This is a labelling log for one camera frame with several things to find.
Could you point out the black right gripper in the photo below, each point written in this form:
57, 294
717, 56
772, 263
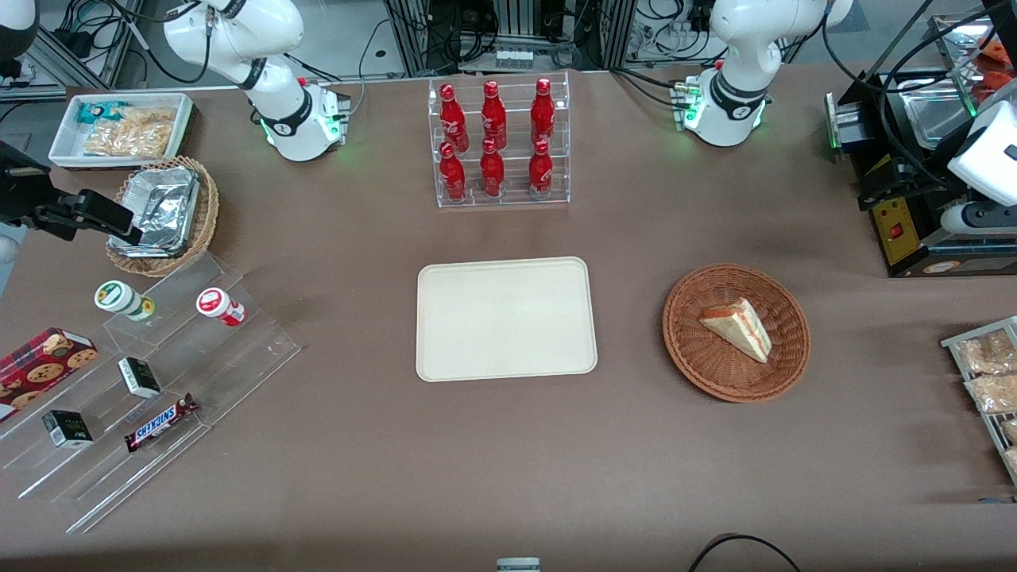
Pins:
17, 195

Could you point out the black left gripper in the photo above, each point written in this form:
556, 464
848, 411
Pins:
908, 176

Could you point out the triangular sandwich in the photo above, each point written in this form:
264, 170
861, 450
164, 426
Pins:
739, 327

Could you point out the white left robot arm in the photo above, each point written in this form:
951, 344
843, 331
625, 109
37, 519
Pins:
739, 48

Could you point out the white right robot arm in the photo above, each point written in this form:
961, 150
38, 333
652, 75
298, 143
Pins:
238, 40

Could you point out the tan wicker basket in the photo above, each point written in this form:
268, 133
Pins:
205, 222

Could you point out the brown round wicker basket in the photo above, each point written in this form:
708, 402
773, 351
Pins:
707, 369

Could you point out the beige rectangular tray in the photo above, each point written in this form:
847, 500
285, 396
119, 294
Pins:
506, 319

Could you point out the black food warmer machine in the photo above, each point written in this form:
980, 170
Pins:
898, 234

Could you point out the aluminium foil container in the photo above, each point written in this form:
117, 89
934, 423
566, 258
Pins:
163, 208

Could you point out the green lid cup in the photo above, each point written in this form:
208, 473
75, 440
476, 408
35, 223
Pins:
115, 296

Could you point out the white rectangular bin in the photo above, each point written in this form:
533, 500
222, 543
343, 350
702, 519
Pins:
67, 143

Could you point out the clear bag of chips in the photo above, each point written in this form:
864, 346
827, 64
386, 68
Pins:
131, 135

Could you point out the steel warmer pan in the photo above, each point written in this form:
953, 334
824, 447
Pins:
937, 111

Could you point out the teal snack packet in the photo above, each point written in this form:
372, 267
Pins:
95, 113

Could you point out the red lid cup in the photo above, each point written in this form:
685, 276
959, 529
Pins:
214, 304

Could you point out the red sausage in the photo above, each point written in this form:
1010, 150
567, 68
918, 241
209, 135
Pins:
999, 52
1001, 83

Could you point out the red cookie box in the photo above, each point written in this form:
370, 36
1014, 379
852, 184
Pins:
40, 369

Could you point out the small black carton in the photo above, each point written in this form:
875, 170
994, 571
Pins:
139, 377
67, 429

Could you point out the clear acrylic stepped display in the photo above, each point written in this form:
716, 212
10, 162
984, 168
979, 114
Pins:
199, 373

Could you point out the clear bag of snacks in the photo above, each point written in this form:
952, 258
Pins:
995, 393
1012, 459
989, 353
1011, 430

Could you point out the snickers chocolate bar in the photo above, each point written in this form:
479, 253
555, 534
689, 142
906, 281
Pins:
159, 423

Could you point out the red soda bottle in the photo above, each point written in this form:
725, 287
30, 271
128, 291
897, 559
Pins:
493, 117
452, 119
492, 173
540, 171
452, 176
543, 113

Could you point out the clear acrylic bottle rack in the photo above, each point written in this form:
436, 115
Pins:
512, 199

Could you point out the white power strip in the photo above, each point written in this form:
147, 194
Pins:
514, 59

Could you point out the grey device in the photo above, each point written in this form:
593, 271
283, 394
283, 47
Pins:
518, 565

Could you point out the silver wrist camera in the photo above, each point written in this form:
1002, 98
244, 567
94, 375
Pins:
973, 218

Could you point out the aluminium frame rack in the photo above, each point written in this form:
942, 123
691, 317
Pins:
413, 36

